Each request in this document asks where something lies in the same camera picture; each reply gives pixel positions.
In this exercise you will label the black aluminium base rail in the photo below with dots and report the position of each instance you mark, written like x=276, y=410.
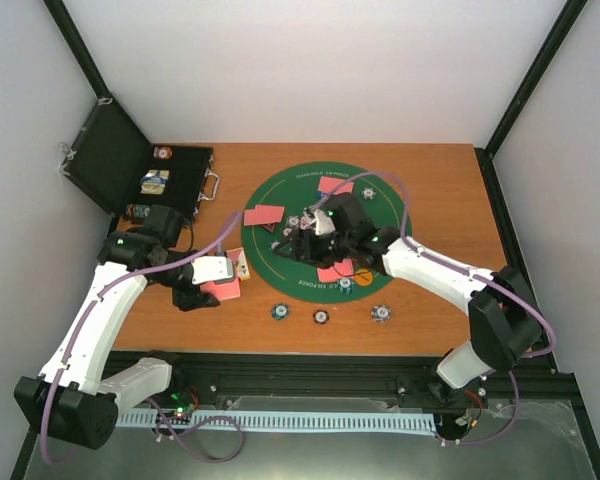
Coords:
x=400, y=381

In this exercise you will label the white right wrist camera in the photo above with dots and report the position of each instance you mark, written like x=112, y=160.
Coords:
x=324, y=224

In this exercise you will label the red backed playing card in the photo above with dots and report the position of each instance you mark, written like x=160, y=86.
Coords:
x=263, y=214

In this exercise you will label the playing card box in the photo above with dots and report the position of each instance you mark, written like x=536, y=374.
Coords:
x=238, y=258

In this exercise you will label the white purple single chip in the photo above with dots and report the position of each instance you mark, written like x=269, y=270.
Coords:
x=293, y=221

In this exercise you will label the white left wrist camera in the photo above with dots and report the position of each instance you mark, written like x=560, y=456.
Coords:
x=218, y=269

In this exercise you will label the orange big blind button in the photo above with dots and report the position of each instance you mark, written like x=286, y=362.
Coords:
x=363, y=277

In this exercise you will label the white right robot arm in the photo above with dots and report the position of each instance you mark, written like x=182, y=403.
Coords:
x=504, y=320

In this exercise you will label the light blue cable duct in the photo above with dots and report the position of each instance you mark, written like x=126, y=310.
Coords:
x=304, y=422

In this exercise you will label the blue poker chip stack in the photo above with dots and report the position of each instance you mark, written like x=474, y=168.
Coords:
x=280, y=311

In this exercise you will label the dark red chip stack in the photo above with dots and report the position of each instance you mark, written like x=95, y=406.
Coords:
x=321, y=316

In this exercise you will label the chip row in case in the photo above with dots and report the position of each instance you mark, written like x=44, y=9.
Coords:
x=136, y=212

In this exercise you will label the triangular dealer button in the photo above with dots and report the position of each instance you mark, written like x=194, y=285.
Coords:
x=271, y=229

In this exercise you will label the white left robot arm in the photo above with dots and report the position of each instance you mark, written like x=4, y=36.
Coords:
x=69, y=399

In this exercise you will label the white purple chip stack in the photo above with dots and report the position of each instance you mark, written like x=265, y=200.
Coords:
x=381, y=313

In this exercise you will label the orange chip in case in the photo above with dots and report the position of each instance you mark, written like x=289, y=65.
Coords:
x=162, y=152

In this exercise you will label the round green poker mat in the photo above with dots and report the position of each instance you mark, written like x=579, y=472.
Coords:
x=295, y=188

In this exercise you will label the blue card box in case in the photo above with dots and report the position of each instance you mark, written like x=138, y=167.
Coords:
x=154, y=182

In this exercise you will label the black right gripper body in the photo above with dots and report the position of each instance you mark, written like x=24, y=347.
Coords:
x=323, y=254

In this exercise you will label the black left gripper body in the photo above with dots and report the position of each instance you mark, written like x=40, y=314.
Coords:
x=182, y=298

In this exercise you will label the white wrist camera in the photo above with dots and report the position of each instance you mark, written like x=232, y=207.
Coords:
x=324, y=224
x=218, y=269

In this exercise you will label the red playing card deck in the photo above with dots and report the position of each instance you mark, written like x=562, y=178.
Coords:
x=223, y=291

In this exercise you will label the black poker case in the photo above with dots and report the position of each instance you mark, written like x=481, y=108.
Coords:
x=110, y=155

